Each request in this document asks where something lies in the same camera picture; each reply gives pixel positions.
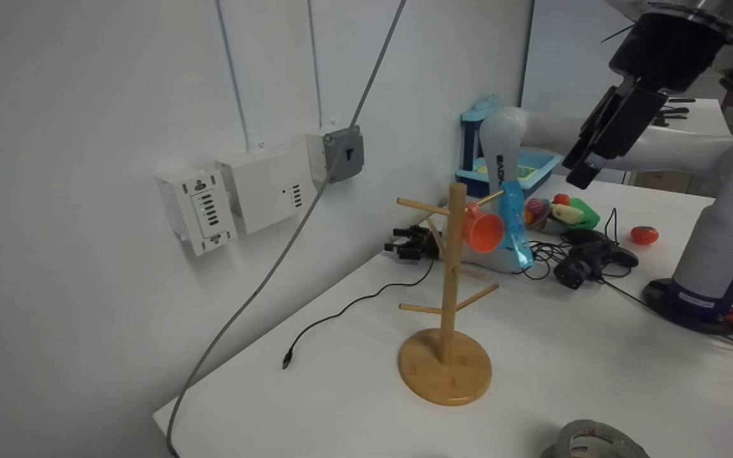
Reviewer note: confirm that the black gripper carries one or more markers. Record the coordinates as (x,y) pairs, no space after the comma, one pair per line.
(668,54)

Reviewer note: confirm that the blue black arm base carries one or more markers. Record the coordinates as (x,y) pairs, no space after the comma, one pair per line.
(689,306)

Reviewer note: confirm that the wooden peg tree stand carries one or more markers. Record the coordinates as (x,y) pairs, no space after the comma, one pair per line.
(444,372)

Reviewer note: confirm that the green yellow toy vegetable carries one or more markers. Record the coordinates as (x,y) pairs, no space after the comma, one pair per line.
(577,215)

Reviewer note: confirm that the red toy tomato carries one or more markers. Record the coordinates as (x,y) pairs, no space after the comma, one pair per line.
(645,234)

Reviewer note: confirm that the orange plastic cup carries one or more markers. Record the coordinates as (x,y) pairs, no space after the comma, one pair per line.
(485,230)

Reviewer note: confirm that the black table edge clamp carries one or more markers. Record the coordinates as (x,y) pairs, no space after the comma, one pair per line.
(407,245)

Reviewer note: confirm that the grey junction box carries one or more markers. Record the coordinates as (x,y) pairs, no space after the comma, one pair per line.
(341,153)

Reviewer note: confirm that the white wall conduit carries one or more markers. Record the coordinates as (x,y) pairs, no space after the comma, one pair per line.
(317,66)
(236,83)

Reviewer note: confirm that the grey duct tape roll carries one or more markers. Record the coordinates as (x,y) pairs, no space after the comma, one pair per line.
(597,441)

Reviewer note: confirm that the white wall box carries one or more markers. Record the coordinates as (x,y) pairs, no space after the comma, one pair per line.
(269,190)

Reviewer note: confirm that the white wall socket plate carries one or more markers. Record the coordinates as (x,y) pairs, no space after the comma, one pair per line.
(201,211)

